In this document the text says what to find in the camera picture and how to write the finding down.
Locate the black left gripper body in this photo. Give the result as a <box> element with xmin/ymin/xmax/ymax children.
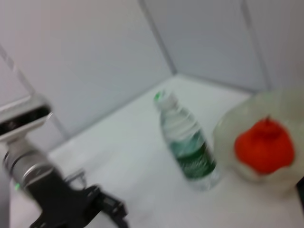
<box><xmin>26</xmin><ymin>171</ymin><xmax>100</xmax><ymax>228</ymax></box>

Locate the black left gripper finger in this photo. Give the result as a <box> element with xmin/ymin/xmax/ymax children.
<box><xmin>95</xmin><ymin>187</ymin><xmax>130</xmax><ymax>228</ymax></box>

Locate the clear green-label water bottle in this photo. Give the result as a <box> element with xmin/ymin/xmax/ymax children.
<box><xmin>153</xmin><ymin>90</ymin><xmax>220</xmax><ymax>192</ymax></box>

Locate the red-orange toy orange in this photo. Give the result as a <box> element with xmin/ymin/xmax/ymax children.
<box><xmin>234</xmin><ymin>116</ymin><xmax>295</xmax><ymax>176</ymax></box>

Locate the pale green glass fruit bowl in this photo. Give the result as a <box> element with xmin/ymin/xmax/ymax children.
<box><xmin>212</xmin><ymin>86</ymin><xmax>304</xmax><ymax>198</ymax></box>

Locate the black mesh pen holder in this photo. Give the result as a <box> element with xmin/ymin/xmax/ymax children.
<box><xmin>295</xmin><ymin>177</ymin><xmax>304</xmax><ymax>214</ymax></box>

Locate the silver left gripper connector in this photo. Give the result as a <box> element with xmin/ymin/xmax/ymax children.
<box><xmin>66</xmin><ymin>170</ymin><xmax>87</xmax><ymax>188</ymax></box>

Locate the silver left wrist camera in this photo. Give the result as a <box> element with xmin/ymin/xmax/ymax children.
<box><xmin>0</xmin><ymin>94</ymin><xmax>53</xmax><ymax>143</ymax></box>

